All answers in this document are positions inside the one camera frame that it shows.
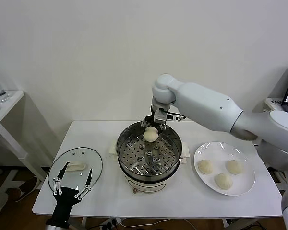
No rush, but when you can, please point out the white electric cooker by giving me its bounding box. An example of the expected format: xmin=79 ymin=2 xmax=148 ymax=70
xmin=108 ymin=141 xmax=191 ymax=194

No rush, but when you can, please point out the white laptop side table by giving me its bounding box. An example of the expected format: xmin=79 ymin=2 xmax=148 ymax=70
xmin=264 ymin=97 xmax=288 ymax=191

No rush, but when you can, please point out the white round plate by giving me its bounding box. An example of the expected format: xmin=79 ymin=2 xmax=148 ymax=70
xmin=193 ymin=141 xmax=256 ymax=196

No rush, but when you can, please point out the perforated steel steamer basket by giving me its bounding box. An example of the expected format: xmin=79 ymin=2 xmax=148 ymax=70
xmin=116 ymin=121 xmax=183 ymax=177

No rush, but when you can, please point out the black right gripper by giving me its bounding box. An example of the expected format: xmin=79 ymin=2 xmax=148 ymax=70
xmin=141 ymin=107 xmax=167 ymax=131

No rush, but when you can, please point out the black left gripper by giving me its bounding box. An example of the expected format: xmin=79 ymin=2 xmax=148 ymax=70
xmin=49 ymin=161 xmax=94 ymax=225

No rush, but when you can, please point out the glass pot lid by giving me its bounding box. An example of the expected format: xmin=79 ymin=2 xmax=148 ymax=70
xmin=47 ymin=146 xmax=104 ymax=195

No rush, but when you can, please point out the white power strip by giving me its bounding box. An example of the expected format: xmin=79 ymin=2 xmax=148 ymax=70
xmin=99 ymin=218 xmax=123 ymax=228

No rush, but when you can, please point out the white steamed baozi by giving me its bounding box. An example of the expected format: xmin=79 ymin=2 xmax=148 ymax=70
xmin=214 ymin=173 xmax=233 ymax=190
xmin=143 ymin=126 xmax=159 ymax=142
xmin=227 ymin=160 xmax=244 ymax=175
xmin=197 ymin=160 xmax=214 ymax=175

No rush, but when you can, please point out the dark slip-on shoe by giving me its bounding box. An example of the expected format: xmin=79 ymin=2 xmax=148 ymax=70
xmin=14 ymin=177 xmax=39 ymax=203

